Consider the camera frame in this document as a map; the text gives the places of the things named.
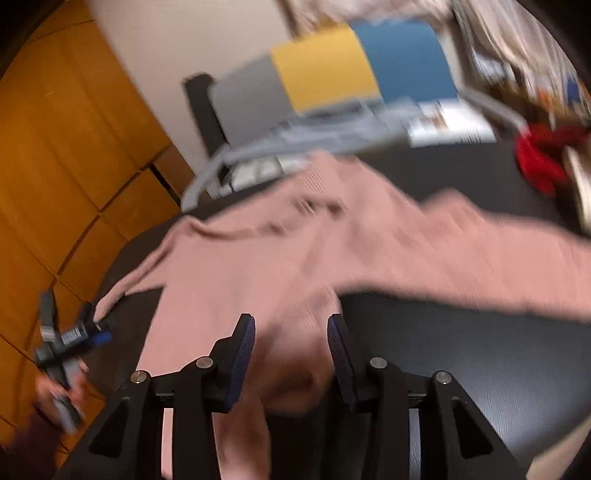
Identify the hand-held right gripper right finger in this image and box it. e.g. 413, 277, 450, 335
327, 314, 529, 480

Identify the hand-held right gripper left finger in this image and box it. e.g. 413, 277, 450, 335
55, 314, 256, 480

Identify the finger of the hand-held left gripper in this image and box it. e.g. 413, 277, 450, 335
81, 302, 114, 346

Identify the pink knit sweater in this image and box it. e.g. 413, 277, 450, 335
95, 152, 591, 480

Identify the person's left forearm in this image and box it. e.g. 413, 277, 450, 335
0, 413, 63, 480

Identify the person's left hand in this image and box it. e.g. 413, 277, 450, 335
34, 360, 90, 428

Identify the wooden wardrobe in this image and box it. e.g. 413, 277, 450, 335
0, 0, 199, 462

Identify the white printed cushion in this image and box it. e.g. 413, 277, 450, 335
228, 102, 497, 190

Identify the red bed cover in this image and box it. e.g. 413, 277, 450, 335
515, 124, 587, 195

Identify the grey yellow blue chair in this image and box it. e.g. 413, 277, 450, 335
182, 21, 529, 213

